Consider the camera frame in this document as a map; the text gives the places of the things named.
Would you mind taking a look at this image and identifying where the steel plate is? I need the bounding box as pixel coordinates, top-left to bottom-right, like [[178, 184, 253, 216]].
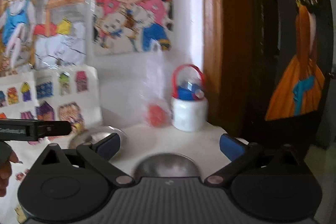
[[68, 126, 127, 161]]

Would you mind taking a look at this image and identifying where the white blue water bottle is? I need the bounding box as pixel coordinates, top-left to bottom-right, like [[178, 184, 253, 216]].
[[171, 64, 208, 132]]

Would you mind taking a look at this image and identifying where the wooden door frame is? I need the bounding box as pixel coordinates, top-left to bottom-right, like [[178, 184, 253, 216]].
[[200, 0, 271, 135]]

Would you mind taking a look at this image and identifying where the girl with bear poster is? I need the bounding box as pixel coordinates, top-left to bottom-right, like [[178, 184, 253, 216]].
[[93, 0, 174, 56]]

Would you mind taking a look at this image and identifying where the person's left hand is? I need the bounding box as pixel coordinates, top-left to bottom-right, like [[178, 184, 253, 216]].
[[0, 141, 19, 197]]

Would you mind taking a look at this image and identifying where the boy drawing poster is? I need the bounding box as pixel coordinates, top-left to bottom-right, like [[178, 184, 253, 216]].
[[1, 0, 87, 76]]

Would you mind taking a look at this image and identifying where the houses drawing paper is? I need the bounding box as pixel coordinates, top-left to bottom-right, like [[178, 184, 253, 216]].
[[1, 65, 102, 147]]

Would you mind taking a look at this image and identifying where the clear plastic bag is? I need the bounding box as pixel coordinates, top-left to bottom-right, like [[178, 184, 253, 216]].
[[140, 50, 171, 128]]

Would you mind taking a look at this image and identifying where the orange dress girl painting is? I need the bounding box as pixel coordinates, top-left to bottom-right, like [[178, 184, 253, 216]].
[[265, 0, 333, 121]]

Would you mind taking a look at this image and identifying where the steel bowl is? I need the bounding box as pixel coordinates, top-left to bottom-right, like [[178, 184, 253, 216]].
[[133, 153, 201, 180]]

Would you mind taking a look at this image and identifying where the red ball in bag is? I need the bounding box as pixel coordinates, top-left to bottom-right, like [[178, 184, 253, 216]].
[[146, 104, 167, 127]]

